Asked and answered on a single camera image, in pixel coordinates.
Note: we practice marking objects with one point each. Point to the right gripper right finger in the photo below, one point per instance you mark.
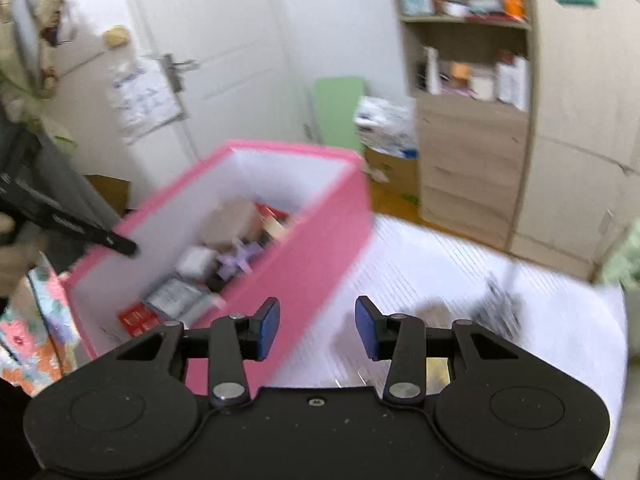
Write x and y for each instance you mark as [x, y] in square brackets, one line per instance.
[400, 340]

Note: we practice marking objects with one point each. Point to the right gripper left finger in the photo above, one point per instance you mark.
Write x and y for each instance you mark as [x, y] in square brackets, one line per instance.
[232, 340]

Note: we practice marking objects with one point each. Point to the grey old mobile phone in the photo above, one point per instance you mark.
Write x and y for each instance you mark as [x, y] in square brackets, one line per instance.
[176, 299]

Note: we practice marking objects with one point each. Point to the white charger cube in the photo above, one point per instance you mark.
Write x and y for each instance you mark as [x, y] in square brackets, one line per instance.
[197, 263]

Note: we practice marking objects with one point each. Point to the purple star hair clip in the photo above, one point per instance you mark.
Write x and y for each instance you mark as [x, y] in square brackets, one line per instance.
[238, 259]

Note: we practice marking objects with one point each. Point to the bunch of keys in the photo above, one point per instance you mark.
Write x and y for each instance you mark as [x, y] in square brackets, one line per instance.
[501, 308]

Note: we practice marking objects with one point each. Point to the pink cardboard box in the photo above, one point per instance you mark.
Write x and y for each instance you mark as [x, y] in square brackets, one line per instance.
[322, 191]

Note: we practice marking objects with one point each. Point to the pink rounded compact case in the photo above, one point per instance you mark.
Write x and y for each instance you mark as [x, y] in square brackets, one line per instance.
[237, 219]

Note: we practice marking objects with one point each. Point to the cream claw hair clip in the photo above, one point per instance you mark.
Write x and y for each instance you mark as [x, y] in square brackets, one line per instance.
[275, 230]

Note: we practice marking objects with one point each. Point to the white cat-print tablecloth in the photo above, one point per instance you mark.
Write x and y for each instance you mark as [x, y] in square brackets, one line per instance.
[579, 328]

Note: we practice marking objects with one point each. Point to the red glasses-pattern box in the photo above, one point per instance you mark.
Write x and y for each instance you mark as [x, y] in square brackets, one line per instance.
[139, 319]

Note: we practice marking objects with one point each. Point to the floral quilt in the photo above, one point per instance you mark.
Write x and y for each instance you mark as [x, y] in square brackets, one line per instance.
[39, 339]

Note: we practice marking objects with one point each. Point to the white printed tote bag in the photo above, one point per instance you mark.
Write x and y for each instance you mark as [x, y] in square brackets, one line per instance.
[142, 98]

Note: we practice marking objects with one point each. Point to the white plastic paper pack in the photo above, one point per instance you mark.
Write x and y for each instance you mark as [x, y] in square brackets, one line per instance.
[385, 126]

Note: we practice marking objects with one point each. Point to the light wood wardrobe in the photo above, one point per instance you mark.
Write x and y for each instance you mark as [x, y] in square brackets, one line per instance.
[582, 181]

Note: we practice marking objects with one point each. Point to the green folding table board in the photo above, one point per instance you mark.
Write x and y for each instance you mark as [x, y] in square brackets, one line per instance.
[335, 101]

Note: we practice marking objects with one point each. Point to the white door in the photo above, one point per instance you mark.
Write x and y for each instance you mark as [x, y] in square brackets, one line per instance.
[233, 66]

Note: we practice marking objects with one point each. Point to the wooden open shelf unit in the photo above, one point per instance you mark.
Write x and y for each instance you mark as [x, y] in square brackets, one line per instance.
[468, 68]

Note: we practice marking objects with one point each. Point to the orange cup on shelf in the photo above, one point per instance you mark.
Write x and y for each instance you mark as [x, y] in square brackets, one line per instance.
[515, 9]

